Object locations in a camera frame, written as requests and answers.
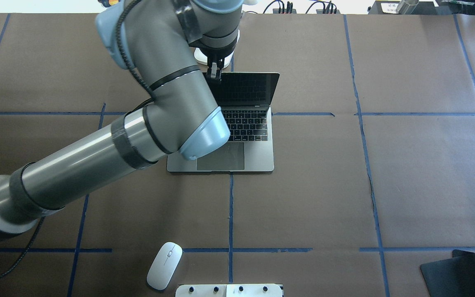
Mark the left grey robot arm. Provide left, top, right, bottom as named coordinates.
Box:
left=0, top=0, right=243, bottom=241

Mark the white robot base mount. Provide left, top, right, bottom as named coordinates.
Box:
left=175, top=283, right=284, bottom=297

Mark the grey laptop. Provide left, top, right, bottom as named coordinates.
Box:
left=167, top=73, right=280, bottom=172

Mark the white computer mouse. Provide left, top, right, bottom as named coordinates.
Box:
left=146, top=241, right=183, bottom=291

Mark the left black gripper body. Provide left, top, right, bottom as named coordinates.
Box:
left=207, top=57, right=225, bottom=71

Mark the black mouse pad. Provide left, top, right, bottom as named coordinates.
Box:
left=420, top=249, right=475, bottom=297

